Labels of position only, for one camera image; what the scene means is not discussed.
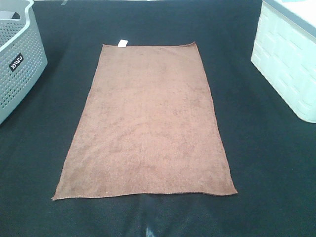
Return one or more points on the grey perforated laundry basket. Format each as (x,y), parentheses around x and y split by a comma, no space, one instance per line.
(22,55)

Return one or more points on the white plastic storage bin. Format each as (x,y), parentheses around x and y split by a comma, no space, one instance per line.
(284,52)

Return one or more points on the brown towel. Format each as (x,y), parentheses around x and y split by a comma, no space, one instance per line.
(148,127)

